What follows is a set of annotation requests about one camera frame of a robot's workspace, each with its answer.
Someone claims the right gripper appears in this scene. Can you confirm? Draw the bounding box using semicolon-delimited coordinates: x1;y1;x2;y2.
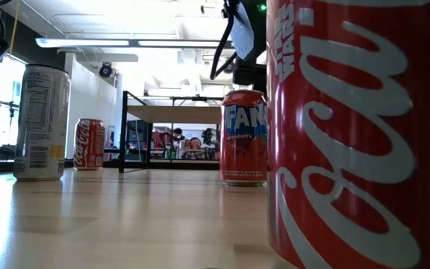
229;0;268;93

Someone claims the white Celsius slim can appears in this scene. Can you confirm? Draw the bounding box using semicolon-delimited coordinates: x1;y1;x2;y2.
12;64;72;182

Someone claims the red Fanta strawberry can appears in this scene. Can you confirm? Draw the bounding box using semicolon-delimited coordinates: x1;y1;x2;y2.
219;89;268;187

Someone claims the red Coca-Cola can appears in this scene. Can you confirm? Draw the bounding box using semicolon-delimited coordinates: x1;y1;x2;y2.
72;118;106;171

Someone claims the black background stand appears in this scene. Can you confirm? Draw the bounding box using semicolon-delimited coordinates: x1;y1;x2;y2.
0;97;19;132

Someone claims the person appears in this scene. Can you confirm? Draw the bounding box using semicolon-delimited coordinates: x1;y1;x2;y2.
172;127;186;150

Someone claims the long ceiling light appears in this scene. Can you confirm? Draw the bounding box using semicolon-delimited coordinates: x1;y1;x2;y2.
34;37;235;49

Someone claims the Coca-Cola Star Wars can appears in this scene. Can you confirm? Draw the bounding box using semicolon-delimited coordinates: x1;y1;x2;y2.
266;0;430;269

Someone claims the black computer tower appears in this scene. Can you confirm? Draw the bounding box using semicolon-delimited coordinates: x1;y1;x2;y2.
127;121;151;150

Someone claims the round black ceiling speaker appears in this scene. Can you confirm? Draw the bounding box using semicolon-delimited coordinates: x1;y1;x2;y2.
98;62;113;78

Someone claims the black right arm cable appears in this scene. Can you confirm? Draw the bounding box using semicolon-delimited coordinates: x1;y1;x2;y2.
210;0;237;81

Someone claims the yellow cable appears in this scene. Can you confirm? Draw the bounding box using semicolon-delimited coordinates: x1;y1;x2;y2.
9;0;22;56

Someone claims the wooden shelf black metal frame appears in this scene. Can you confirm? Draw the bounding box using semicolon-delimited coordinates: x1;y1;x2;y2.
117;90;223;174

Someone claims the black aluminium rig frame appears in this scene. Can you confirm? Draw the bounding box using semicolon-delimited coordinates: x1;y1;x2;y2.
0;158;222;179

